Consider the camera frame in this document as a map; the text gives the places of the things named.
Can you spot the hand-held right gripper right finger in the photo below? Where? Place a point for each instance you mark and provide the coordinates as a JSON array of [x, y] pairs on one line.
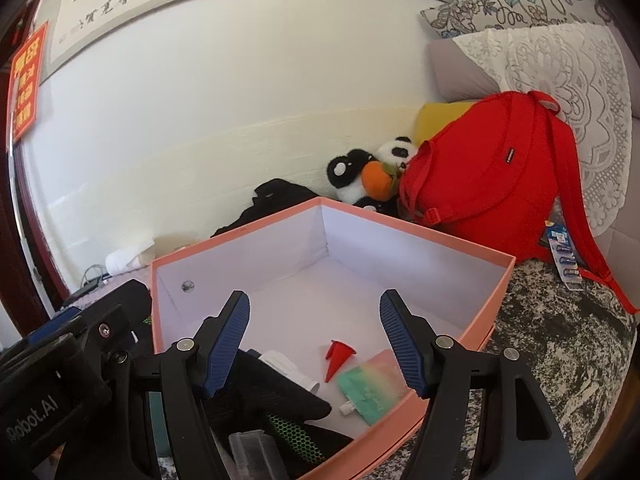
[[402, 347]]

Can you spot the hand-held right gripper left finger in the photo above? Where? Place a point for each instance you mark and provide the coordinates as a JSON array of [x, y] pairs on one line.
[[227, 347]]

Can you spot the pink cardboard box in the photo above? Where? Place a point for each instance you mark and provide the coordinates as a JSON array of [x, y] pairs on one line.
[[400, 240]]

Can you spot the green squeeze pouch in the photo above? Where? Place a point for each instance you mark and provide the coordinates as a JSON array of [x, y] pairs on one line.
[[370, 390]]

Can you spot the white plastic bottle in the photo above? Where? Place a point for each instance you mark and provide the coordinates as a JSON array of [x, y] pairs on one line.
[[285, 367]]

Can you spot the small red cone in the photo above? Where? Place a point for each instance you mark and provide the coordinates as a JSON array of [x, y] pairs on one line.
[[336, 360]]

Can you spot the black cloth with green mesh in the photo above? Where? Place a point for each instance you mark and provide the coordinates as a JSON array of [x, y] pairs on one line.
[[280, 405]]

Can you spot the clear plastic case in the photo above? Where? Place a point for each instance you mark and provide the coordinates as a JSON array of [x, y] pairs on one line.
[[252, 452]]

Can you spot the white paper roll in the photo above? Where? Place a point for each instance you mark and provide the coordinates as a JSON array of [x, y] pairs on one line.
[[125, 259]]

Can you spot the grey patterned blanket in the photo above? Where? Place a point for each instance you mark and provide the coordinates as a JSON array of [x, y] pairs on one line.
[[560, 350]]

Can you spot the black clothing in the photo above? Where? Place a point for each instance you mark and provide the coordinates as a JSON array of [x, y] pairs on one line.
[[280, 197]]

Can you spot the panda plush toy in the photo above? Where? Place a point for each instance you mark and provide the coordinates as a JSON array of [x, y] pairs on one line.
[[350, 175]]

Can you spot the blue battery blister pack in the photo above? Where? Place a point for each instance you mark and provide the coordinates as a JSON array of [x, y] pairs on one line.
[[565, 255]]

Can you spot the red backpack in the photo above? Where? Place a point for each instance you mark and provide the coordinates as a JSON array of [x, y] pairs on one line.
[[480, 175]]

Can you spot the yellow pillow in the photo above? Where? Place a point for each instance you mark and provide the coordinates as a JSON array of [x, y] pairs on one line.
[[435, 120]]

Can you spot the grey sofa cushion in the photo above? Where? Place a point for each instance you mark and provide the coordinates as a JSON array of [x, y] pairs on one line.
[[460, 72]]

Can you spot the white lace cloth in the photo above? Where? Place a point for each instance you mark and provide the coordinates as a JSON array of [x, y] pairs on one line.
[[560, 75]]

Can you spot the floral pillow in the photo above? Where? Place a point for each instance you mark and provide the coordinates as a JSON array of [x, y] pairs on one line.
[[500, 7]]

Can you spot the dark red door frame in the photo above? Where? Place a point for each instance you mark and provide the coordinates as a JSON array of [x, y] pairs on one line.
[[35, 240]]

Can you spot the red wall poster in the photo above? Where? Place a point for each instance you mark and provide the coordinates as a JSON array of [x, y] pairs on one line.
[[27, 85]]

